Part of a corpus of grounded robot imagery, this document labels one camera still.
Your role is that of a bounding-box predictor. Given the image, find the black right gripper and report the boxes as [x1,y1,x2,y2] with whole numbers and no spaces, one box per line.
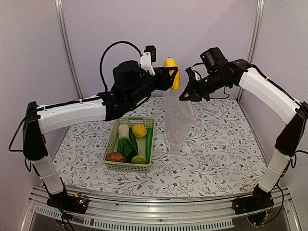
[180,70,231,101]

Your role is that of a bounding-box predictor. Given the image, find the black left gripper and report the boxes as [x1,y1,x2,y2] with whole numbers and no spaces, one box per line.
[128,66,178,106]

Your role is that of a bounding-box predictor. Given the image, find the clear zip top bag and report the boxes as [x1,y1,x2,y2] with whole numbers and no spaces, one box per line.
[164,89,195,153]

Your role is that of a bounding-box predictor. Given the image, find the green cucumber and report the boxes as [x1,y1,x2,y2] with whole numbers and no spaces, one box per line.
[145,128,154,163]

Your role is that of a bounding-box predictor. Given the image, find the yellow lemon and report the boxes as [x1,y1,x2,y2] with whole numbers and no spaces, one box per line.
[132,124,147,139]

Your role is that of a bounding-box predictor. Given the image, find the yellow green mango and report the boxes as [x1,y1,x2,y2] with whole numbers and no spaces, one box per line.
[131,155,148,164]

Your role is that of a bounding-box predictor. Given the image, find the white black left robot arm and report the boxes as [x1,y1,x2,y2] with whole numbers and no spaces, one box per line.
[19,61,178,209]

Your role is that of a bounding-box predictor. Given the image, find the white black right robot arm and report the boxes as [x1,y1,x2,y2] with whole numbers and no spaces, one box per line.
[180,47,308,210]

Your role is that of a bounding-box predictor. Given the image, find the floral patterned table mat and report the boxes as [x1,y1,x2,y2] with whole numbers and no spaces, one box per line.
[53,97,266,197]

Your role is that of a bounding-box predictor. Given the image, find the green bok choy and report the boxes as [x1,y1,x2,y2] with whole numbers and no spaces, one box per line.
[117,124,138,163]

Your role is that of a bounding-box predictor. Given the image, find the brown bread roll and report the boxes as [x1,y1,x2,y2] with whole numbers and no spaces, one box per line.
[106,152,126,163]

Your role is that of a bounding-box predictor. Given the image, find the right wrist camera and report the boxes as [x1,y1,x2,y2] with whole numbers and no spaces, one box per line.
[185,67,202,81]

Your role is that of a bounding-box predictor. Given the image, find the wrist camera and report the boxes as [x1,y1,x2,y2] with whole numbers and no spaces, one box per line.
[185,67,202,81]
[140,45,156,76]

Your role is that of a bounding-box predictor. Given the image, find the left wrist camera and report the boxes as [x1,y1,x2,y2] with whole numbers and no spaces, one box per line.
[140,45,156,76]

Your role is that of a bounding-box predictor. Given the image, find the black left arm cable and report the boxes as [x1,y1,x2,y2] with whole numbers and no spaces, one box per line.
[99,41,142,92]

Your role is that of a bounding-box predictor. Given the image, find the right aluminium frame post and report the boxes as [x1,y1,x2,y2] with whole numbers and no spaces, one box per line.
[236,0,265,102]

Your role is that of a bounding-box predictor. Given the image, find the aluminium frame post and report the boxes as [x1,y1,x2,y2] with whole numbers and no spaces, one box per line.
[54,0,83,98]
[236,0,265,102]

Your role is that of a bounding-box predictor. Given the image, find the aluminium front rail base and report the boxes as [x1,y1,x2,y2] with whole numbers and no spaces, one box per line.
[21,187,302,231]

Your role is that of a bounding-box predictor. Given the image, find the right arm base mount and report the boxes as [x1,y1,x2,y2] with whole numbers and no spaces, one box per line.
[231,194,274,226]

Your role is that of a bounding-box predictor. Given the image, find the left aluminium frame post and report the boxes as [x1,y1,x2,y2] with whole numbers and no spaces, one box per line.
[54,0,83,98]

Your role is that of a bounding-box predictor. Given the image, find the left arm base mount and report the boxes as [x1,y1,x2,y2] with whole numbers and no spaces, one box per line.
[47,192,89,214]

